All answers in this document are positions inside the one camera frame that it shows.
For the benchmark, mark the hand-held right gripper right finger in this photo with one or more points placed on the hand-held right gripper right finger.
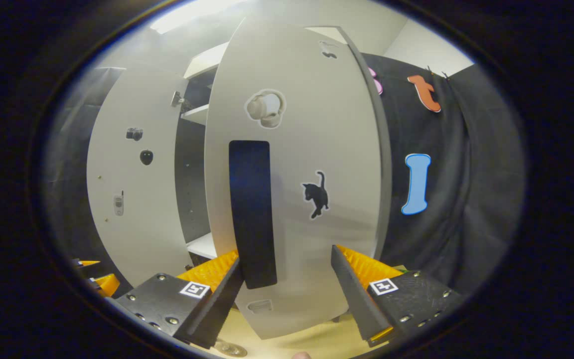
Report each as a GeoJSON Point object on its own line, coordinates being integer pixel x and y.
{"type": "Point", "coordinates": [354, 299]}

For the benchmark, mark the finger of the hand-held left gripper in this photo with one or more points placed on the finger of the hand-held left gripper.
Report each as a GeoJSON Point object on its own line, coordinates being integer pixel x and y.
{"type": "Point", "coordinates": [87, 263]}
{"type": "Point", "coordinates": [107, 284]}

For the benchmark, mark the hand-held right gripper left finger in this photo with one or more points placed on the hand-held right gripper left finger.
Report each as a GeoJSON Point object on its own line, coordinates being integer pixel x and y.
{"type": "Point", "coordinates": [219, 309]}

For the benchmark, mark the white cabinet door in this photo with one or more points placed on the white cabinet door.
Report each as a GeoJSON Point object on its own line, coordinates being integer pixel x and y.
{"type": "Point", "coordinates": [132, 239]}
{"type": "Point", "coordinates": [327, 124]}

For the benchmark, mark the white grey cabinet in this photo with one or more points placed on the white grey cabinet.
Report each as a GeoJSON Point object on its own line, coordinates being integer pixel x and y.
{"type": "Point", "coordinates": [192, 199]}

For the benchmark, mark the white cabinet shelf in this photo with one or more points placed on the white cabinet shelf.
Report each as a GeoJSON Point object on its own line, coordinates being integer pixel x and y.
{"type": "Point", "coordinates": [197, 113]}
{"type": "Point", "coordinates": [203, 245]}

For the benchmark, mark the metal door hinge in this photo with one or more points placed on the metal door hinge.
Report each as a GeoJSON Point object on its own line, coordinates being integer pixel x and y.
{"type": "Point", "coordinates": [178, 98]}

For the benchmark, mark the black backdrop cloth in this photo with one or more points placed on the black backdrop cloth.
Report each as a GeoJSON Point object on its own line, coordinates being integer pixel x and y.
{"type": "Point", "coordinates": [466, 199]}

